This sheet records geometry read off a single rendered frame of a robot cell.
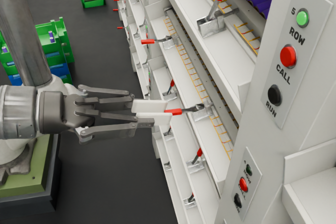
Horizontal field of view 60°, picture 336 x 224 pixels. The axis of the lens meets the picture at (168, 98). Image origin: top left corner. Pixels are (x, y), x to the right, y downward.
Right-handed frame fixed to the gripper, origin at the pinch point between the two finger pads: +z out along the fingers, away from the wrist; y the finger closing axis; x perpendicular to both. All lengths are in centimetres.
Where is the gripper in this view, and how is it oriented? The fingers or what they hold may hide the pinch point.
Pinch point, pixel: (151, 112)
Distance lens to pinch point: 57.3
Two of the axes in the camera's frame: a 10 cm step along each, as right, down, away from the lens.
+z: 9.4, 0.2, 3.4
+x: 2.4, -7.4, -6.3
